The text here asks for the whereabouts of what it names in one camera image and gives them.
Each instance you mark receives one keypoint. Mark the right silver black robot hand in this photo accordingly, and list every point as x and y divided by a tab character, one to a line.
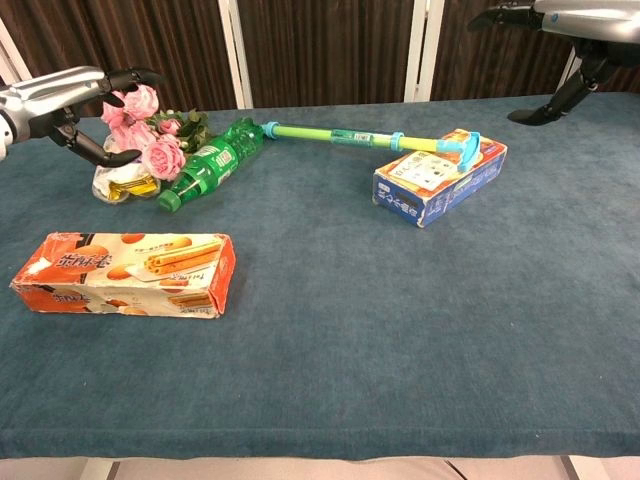
590	17

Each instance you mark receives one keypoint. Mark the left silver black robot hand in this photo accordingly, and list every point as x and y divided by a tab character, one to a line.
45	100

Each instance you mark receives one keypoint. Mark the orange wafer roll box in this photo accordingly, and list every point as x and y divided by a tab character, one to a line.
100	280

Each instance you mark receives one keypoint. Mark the blue orange snack box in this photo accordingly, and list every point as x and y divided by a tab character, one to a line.
450	200

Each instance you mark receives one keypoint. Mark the white yellow snack packet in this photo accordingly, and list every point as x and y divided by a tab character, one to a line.
125	187

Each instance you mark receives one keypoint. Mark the pink artificial rose bouquet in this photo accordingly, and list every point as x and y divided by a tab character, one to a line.
160	157

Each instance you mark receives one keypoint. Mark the green plastic bottle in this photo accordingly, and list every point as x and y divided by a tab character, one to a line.
210	162

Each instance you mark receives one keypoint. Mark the brown slatted screen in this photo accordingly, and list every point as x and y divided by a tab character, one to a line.
325	50

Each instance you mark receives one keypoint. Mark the green blue water squirter toy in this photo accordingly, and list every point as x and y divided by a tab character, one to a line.
310	133

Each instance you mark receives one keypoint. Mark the teal table cloth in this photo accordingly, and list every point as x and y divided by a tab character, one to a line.
350	325

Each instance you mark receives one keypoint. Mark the white screen post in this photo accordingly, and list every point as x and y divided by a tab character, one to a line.
422	50
12	52
236	60

